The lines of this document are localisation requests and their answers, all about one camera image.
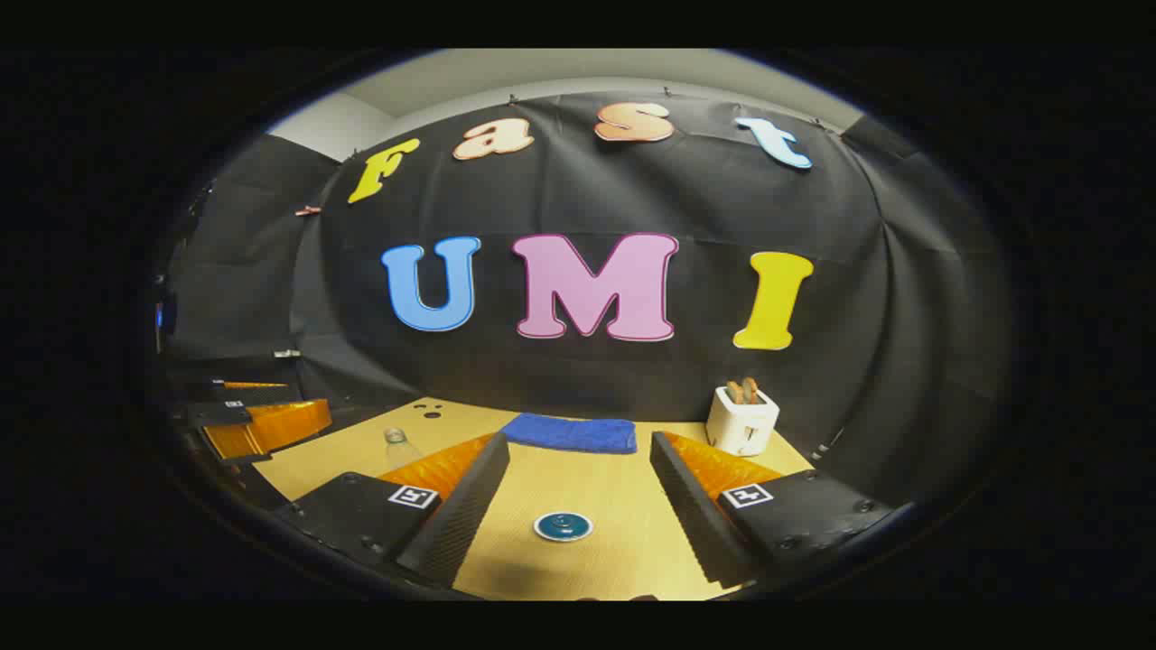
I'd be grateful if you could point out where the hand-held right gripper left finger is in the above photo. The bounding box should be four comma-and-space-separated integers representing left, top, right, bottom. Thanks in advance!
271, 432, 512, 588

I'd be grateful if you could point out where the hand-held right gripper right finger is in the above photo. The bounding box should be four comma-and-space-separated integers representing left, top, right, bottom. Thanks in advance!
648, 431, 904, 588

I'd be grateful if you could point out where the clear plastic water bottle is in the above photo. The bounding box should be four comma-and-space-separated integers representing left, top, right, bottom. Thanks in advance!
379, 426, 425, 475

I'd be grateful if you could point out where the dark teal teacup lid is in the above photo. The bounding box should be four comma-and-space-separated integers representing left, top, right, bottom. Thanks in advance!
532, 510, 595, 544

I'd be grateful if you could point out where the white toaster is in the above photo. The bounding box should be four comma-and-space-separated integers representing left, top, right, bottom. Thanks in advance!
705, 385, 780, 458

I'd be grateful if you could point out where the blue folded towel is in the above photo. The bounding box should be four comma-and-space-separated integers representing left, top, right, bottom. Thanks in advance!
500, 413, 639, 455

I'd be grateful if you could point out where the black backdrop cloth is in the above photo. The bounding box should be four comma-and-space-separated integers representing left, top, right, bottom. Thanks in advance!
163, 90, 1012, 506

